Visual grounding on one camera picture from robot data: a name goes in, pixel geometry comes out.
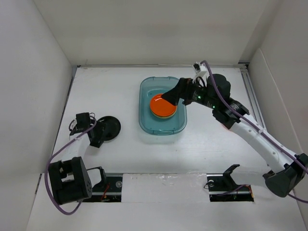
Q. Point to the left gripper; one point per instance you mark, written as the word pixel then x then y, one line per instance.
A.
pixel 97 141

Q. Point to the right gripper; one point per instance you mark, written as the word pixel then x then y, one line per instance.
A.
pixel 183 90

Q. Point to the black plate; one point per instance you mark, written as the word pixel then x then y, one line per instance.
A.
pixel 110 127

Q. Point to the orange plate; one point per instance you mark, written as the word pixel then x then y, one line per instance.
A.
pixel 161 107

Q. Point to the green plate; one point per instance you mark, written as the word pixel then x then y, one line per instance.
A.
pixel 163 117

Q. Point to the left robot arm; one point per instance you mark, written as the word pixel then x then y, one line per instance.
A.
pixel 70 180

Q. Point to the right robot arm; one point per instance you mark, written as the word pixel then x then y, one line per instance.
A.
pixel 287 168

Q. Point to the teal transparent plastic bin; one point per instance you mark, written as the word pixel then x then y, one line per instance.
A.
pixel 152 124

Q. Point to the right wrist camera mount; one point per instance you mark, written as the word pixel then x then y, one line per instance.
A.
pixel 200 70

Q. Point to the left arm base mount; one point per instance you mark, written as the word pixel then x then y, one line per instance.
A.
pixel 109 192

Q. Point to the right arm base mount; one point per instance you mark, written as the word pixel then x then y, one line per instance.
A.
pixel 222 188

